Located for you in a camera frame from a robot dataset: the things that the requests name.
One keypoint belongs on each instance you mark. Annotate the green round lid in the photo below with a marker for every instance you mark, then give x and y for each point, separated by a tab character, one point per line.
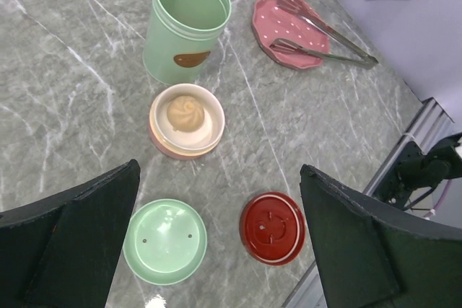
166	242

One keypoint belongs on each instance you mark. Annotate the beige steamed bun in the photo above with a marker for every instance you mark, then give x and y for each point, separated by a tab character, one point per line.
185	113

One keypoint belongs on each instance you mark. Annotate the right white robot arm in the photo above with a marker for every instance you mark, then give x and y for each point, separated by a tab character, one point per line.
420	161

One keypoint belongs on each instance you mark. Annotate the cream pink bowl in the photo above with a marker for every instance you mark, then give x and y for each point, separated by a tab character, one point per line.
182	145

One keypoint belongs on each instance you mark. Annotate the red round lid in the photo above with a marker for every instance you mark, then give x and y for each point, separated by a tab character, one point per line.
272	228

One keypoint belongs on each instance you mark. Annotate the pink dotted plate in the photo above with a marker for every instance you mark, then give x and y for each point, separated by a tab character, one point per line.
269	23

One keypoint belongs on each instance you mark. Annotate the metal tongs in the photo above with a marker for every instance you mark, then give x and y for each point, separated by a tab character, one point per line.
301	10

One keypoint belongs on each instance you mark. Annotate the aluminium rail frame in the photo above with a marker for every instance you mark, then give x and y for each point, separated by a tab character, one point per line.
380	247

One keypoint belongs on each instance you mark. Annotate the green tin canister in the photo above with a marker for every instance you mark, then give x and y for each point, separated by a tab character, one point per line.
180	37

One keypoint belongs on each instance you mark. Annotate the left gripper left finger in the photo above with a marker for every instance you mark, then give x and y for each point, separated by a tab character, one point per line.
63	250

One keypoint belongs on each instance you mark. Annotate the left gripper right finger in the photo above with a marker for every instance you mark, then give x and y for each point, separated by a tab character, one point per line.
370	254

